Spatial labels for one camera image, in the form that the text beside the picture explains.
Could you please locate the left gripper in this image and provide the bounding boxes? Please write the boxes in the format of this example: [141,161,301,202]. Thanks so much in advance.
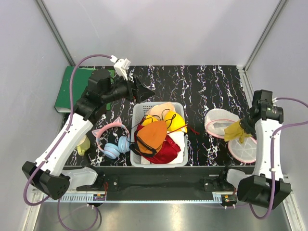
[102,71,155,104]

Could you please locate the yellow mesh bra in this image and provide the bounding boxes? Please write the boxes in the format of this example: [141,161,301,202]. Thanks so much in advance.
[224,120,252,144]

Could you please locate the white pink mesh laundry bag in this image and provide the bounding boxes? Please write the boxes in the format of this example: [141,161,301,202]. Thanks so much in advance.
[205,108,257,164]

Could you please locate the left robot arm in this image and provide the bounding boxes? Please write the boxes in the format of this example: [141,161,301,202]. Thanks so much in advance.
[22,69,155,205]

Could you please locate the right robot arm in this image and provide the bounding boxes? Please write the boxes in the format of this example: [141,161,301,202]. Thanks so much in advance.
[218,90,291,210]

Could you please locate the grey plastic laundry basket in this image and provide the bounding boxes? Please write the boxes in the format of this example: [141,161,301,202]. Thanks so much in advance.
[130,102,188,168]

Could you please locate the red satin bra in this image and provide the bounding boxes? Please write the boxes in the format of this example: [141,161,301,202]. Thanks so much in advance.
[144,136,181,164]

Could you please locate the pink blue cat-ear headphones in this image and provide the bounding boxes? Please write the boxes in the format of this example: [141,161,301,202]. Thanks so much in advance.
[93,117,132,160]

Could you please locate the yellow-green plastic cup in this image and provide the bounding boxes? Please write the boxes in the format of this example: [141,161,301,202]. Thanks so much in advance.
[76,135,90,156]

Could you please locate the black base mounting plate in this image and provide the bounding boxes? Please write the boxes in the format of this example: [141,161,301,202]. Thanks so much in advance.
[76,166,248,202]

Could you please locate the yellow bra black straps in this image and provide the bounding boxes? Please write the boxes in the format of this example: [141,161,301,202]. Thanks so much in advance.
[144,110,188,133]

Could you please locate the orange bra black straps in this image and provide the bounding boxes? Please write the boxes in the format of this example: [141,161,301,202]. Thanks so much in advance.
[129,115,168,155]

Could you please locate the green ring binder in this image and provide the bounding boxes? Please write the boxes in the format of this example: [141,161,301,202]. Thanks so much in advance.
[54,66,115,114]

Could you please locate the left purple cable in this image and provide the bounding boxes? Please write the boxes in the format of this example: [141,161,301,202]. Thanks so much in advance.
[23,54,116,229]

